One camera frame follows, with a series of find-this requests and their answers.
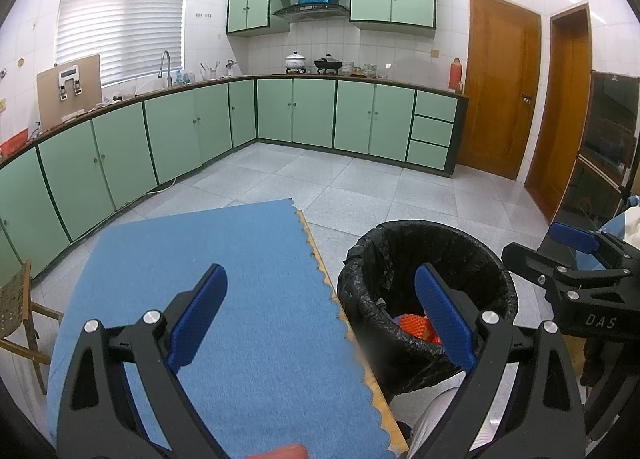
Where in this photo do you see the brown board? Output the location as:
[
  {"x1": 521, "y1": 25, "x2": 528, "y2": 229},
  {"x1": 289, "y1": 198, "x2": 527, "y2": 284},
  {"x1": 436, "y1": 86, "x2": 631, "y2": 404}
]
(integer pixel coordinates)
[{"x1": 36, "y1": 54, "x2": 103, "y2": 130}]

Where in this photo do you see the wooden chair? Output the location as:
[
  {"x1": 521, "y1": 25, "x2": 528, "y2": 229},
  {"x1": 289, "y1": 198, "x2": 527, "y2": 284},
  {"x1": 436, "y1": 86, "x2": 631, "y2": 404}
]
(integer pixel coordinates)
[{"x1": 0, "y1": 259, "x2": 65, "y2": 395}]

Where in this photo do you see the bin with black bag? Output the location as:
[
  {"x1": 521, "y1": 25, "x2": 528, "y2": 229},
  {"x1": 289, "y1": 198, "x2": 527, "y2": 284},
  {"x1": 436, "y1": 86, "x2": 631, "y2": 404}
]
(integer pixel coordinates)
[{"x1": 336, "y1": 220, "x2": 519, "y2": 397}]

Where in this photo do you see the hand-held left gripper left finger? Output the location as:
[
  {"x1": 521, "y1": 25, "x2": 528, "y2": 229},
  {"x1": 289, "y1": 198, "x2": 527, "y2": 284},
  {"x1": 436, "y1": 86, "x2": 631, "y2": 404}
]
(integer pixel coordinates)
[{"x1": 56, "y1": 263, "x2": 229, "y2": 459}]

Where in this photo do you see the wooden table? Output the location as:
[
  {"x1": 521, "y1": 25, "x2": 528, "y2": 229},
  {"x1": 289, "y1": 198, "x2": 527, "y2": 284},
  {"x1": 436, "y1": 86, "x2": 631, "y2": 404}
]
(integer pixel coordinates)
[{"x1": 295, "y1": 209, "x2": 411, "y2": 459}]

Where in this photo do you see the white device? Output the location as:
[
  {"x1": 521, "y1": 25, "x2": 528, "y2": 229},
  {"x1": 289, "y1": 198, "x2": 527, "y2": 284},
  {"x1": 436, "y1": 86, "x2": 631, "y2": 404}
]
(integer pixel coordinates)
[{"x1": 56, "y1": 68, "x2": 83, "y2": 100}]

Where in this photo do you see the green base cabinet with sink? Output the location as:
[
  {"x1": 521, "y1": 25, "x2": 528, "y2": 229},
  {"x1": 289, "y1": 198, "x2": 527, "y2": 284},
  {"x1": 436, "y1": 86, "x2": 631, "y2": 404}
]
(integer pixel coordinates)
[{"x1": 0, "y1": 78, "x2": 258, "y2": 280}]

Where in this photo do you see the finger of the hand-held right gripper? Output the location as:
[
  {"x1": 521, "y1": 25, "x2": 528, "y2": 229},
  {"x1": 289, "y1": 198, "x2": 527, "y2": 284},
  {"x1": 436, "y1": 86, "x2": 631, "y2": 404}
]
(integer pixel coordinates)
[
  {"x1": 548, "y1": 222, "x2": 640, "y2": 271},
  {"x1": 501, "y1": 241, "x2": 627, "y2": 306}
]

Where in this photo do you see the orange foam net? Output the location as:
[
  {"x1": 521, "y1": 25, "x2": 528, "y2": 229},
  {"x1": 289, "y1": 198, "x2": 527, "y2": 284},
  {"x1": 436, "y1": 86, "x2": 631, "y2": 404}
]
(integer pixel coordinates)
[{"x1": 395, "y1": 313, "x2": 443, "y2": 346}]

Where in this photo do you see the dark glass cabinet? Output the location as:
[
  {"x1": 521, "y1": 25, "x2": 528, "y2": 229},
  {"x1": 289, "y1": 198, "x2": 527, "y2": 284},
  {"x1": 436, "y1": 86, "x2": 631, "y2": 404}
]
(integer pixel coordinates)
[{"x1": 555, "y1": 70, "x2": 640, "y2": 245}]

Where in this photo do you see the white window blind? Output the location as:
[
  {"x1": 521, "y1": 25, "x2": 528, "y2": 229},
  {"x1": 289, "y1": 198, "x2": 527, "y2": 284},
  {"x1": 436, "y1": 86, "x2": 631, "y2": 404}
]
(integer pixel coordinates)
[{"x1": 54, "y1": 0, "x2": 192, "y2": 89}]

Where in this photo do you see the green base cabinet with drawers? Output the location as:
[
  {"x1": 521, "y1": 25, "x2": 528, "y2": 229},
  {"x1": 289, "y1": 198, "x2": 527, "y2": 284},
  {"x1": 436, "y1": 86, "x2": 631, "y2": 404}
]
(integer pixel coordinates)
[{"x1": 255, "y1": 75, "x2": 470, "y2": 177}]

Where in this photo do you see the wooden door with handle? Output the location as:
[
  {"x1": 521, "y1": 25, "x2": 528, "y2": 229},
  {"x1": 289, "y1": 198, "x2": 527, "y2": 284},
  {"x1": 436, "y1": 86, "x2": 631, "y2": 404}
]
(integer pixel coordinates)
[{"x1": 456, "y1": 0, "x2": 543, "y2": 181}]

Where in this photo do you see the black wok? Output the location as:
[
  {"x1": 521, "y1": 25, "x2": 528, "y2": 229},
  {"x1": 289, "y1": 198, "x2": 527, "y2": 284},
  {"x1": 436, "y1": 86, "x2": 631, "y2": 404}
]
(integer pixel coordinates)
[{"x1": 314, "y1": 54, "x2": 345, "y2": 75}]

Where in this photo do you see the light blue cloth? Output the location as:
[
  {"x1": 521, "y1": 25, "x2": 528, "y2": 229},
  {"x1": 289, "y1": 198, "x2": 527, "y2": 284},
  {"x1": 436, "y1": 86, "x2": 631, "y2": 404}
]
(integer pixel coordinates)
[{"x1": 597, "y1": 194, "x2": 640, "y2": 240}]

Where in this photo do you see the red basin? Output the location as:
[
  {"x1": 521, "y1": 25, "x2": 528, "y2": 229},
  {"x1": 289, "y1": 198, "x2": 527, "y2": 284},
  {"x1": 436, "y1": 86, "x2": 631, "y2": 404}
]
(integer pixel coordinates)
[{"x1": 0, "y1": 132, "x2": 28, "y2": 155}]

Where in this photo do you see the black range hood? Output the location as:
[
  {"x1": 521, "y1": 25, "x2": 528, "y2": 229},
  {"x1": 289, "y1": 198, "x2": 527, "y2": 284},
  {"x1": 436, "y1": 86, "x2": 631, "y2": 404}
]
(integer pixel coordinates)
[{"x1": 271, "y1": 3, "x2": 351, "y2": 21}]

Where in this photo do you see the blue scalloped table mat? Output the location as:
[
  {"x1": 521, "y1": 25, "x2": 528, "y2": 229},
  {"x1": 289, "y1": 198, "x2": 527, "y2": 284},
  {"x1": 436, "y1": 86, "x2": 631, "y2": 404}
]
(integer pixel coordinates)
[{"x1": 46, "y1": 198, "x2": 405, "y2": 459}]

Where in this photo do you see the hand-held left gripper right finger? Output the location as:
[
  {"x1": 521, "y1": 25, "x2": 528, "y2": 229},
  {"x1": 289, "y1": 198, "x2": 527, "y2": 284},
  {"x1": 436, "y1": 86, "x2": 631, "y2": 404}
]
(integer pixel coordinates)
[{"x1": 413, "y1": 263, "x2": 586, "y2": 459}]

